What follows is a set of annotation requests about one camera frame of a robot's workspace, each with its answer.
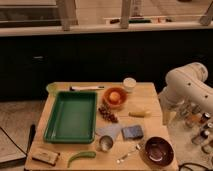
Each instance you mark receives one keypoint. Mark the white cup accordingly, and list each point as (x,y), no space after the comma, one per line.
(129,84)

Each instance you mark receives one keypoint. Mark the orange bowl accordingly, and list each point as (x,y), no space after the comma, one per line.
(115,105)

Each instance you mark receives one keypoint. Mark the metal spoon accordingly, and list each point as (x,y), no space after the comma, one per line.
(138,147)

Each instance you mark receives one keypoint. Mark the grey cloth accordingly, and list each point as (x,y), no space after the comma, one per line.
(111,130)

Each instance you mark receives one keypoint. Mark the blue sponge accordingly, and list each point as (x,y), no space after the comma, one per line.
(132,132)

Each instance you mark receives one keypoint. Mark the wooden block brush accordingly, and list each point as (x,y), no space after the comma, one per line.
(45,156)

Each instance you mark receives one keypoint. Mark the black handle tool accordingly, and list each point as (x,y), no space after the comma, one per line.
(31,136)

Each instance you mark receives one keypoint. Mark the dark purple bowl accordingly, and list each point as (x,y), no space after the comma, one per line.
(159,151)

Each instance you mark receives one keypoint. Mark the metal cup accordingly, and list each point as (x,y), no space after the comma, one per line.
(105,143)

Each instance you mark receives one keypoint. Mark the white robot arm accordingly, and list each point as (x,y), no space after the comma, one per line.
(186,83)

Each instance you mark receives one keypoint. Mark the yellow banana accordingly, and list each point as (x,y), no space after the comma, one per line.
(141,114)

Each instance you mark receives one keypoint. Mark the orange fruit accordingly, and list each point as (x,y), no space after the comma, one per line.
(114,96)

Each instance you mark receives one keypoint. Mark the bunch of dark grapes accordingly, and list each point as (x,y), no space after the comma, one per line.
(107,114)

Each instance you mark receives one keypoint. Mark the green plastic tray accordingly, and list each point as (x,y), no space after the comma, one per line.
(72,118)

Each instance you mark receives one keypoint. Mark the green chili pepper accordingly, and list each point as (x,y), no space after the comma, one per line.
(83,154)

